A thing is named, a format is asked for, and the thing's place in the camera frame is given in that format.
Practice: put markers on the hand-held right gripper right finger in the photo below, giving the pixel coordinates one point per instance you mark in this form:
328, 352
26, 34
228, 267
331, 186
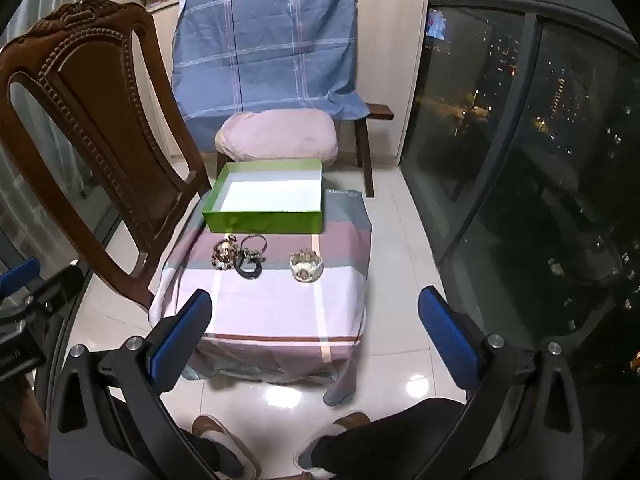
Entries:
447, 340

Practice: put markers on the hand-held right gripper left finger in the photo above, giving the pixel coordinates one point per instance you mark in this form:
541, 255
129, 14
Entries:
180, 345

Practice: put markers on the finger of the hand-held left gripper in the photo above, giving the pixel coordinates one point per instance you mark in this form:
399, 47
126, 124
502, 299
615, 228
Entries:
20, 275

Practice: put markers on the black wristwatch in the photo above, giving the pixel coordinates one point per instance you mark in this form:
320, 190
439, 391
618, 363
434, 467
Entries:
245, 274

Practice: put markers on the thin metal bangle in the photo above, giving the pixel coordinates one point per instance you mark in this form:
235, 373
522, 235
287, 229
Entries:
242, 246

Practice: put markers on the green cardboard box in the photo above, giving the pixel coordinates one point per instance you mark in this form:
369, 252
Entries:
260, 222

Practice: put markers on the person's left forearm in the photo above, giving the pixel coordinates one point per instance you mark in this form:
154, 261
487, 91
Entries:
27, 410

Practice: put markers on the person's left shoe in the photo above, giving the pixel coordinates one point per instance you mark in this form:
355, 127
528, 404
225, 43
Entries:
220, 432

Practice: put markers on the person's shoe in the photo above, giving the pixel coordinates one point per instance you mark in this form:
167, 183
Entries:
350, 420
220, 432

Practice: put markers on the person's right leg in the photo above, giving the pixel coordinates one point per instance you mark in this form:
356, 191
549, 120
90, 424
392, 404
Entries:
400, 430

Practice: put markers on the person's leg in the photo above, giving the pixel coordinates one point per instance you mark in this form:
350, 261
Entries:
210, 460
400, 430

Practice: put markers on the person's left leg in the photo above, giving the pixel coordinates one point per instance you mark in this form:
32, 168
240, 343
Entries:
210, 460

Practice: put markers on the person's right shoe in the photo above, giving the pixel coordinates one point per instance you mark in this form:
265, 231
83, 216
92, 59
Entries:
350, 420

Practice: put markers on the carved wooden chair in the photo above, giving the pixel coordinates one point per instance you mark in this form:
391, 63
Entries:
100, 110

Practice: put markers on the pink pillow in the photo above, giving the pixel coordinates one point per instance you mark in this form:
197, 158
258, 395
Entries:
280, 135

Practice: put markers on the dark wooden bench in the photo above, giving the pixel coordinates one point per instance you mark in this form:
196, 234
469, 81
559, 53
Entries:
377, 110

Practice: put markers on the blue plaid cloth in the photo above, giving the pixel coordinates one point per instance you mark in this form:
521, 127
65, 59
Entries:
265, 50

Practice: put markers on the dark window frame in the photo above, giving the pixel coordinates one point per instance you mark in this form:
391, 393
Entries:
500, 4

